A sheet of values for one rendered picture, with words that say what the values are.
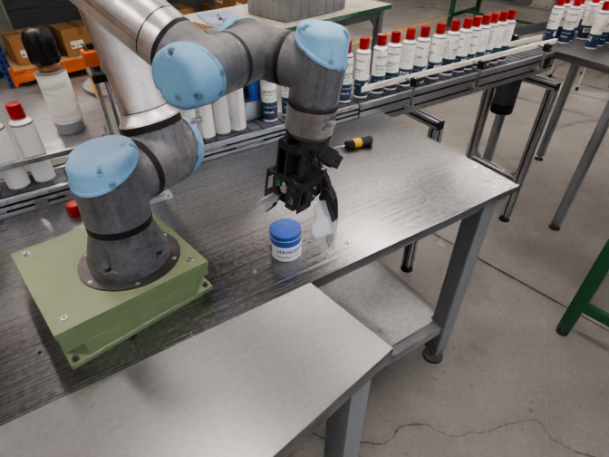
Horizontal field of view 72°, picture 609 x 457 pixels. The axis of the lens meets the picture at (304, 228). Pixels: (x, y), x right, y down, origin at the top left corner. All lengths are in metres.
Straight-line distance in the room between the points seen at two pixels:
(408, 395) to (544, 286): 0.93
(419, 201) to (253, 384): 0.66
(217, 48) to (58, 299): 0.52
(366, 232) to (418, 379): 0.89
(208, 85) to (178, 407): 0.50
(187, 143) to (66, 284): 0.34
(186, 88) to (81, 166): 0.29
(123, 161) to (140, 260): 0.18
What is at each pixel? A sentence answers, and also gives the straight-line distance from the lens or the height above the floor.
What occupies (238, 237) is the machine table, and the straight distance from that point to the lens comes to 1.02.
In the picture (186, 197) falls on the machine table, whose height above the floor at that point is 0.83.
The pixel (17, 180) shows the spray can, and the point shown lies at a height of 0.91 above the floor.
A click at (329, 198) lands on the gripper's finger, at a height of 1.08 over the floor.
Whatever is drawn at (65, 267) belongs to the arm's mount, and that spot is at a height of 0.91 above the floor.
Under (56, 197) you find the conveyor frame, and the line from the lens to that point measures 1.28.
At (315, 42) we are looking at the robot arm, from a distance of 0.59.
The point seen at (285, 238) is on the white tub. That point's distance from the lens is 0.89.
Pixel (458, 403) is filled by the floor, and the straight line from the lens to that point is 1.77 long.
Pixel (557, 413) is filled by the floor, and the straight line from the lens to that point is 1.90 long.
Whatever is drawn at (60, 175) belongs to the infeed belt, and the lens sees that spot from 1.31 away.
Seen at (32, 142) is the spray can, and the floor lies 0.99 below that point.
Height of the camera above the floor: 1.47
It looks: 39 degrees down
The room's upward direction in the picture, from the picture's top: straight up
